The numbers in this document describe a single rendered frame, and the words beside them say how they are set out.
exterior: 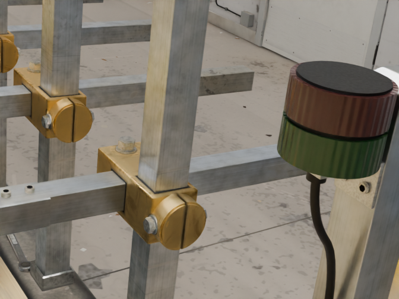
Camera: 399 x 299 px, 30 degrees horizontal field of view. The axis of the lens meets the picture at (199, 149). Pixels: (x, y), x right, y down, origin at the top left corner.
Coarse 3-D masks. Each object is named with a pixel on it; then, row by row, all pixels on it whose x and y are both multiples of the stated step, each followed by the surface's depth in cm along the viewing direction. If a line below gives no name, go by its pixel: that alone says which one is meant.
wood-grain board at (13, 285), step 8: (0, 256) 68; (0, 264) 67; (0, 272) 66; (8, 272) 66; (0, 280) 65; (8, 280) 65; (0, 288) 64; (8, 288) 64; (16, 288) 64; (0, 296) 63; (8, 296) 63; (16, 296) 63; (24, 296) 63
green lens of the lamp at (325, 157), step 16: (288, 128) 41; (288, 144) 41; (304, 144) 40; (320, 144) 40; (336, 144) 40; (352, 144) 40; (368, 144) 40; (384, 144) 41; (288, 160) 41; (304, 160) 41; (320, 160) 40; (336, 160) 40; (352, 160) 40; (368, 160) 40; (336, 176) 40; (352, 176) 40; (368, 176) 41
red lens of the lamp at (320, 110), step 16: (288, 96) 41; (304, 96) 40; (320, 96) 39; (336, 96) 39; (352, 96) 39; (384, 96) 39; (288, 112) 41; (304, 112) 40; (320, 112) 39; (336, 112) 39; (352, 112) 39; (368, 112) 39; (384, 112) 40; (320, 128) 40; (336, 128) 39; (352, 128) 39; (368, 128) 39; (384, 128) 40
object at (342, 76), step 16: (304, 64) 42; (320, 64) 43; (336, 64) 43; (352, 64) 43; (304, 80) 40; (320, 80) 40; (336, 80) 40; (352, 80) 41; (368, 80) 41; (384, 80) 41; (368, 96) 39; (304, 128) 40; (320, 176) 41; (352, 192) 46; (368, 192) 45; (320, 224) 45
